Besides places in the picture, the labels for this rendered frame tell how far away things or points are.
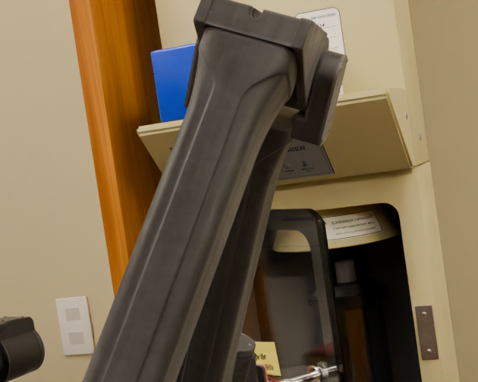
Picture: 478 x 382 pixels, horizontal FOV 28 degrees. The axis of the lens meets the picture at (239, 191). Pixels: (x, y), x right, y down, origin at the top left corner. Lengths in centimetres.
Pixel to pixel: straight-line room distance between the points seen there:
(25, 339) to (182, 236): 58
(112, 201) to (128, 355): 69
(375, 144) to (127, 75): 37
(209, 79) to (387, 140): 56
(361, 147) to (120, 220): 33
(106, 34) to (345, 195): 38
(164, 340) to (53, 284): 137
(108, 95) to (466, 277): 72
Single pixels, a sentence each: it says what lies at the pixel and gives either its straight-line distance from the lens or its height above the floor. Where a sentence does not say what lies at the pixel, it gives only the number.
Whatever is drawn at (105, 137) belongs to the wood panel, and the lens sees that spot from 125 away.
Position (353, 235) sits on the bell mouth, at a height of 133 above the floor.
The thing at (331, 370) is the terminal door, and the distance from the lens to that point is 106.
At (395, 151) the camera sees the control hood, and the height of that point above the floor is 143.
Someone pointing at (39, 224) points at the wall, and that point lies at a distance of 193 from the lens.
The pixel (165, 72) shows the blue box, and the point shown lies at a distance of 119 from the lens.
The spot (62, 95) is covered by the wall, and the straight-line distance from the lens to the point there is 188.
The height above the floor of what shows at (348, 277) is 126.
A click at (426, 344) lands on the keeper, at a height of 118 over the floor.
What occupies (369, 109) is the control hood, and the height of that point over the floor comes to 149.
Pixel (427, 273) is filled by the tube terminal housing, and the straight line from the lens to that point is 122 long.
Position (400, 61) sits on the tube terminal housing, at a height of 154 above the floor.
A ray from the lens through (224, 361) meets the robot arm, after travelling 80.
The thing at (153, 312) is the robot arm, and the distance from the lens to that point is 57.
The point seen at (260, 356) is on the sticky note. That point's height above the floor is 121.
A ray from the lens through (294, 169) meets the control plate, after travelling 120.
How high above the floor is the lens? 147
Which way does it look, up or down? 3 degrees down
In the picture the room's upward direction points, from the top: 8 degrees counter-clockwise
